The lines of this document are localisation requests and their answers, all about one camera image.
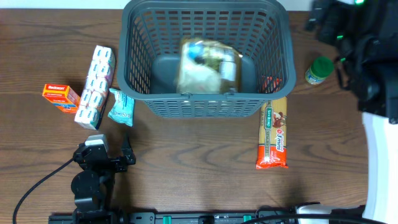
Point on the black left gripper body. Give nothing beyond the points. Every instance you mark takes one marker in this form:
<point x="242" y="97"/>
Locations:
<point x="117" y="164"/>

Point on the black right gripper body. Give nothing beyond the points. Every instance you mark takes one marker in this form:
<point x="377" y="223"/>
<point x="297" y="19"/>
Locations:
<point x="325" y="23"/>

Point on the green lid jar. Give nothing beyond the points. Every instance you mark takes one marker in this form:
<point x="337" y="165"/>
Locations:
<point x="319" y="70"/>

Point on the brown gold snack bag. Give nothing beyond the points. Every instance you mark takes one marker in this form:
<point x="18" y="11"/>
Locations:
<point x="208" y="67"/>

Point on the grey plastic basket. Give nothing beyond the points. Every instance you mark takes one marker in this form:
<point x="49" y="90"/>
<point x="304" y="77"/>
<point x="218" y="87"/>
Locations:
<point x="149" y="54"/>

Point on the San Remo spaghetti packet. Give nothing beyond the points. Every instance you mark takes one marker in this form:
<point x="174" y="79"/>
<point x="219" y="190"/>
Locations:
<point x="272" y="149"/>

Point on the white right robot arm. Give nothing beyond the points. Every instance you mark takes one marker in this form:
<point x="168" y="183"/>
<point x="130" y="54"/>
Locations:
<point x="365" y="36"/>

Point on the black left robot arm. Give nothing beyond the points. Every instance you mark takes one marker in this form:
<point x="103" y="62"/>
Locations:
<point x="93" y="187"/>

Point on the green wet wipes packet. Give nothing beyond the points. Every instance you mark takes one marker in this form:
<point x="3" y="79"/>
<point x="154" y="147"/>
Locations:
<point x="123" y="108"/>

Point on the Kleenex tissue multipack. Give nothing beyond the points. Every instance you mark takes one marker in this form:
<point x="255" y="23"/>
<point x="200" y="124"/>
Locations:
<point x="98" y="81"/>

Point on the orange Redoxon box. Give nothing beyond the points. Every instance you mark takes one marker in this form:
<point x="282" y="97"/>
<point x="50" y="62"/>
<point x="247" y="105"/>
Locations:
<point x="62" y="96"/>

